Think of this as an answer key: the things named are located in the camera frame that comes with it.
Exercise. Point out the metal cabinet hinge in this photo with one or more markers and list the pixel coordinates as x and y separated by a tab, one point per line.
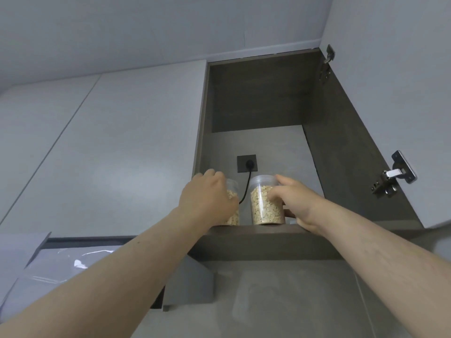
394	174
327	59

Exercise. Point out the person's left hand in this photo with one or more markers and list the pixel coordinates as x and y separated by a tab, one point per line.
204	200

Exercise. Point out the dark wood wall cabinet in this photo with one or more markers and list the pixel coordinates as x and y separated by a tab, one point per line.
260	102

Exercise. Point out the dark wall socket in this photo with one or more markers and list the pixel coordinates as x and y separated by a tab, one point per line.
243	161

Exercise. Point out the person's right forearm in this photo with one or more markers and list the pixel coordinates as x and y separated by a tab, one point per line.
387	260

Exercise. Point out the grey range hood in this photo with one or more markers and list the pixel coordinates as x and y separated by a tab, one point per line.
53	267

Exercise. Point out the person's left forearm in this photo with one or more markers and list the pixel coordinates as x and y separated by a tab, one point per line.
105	278

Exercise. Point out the clear plastic oat jar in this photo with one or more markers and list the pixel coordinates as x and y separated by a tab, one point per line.
262	207
234	218

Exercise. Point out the person's right hand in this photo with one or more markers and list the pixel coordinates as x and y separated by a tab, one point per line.
303	204

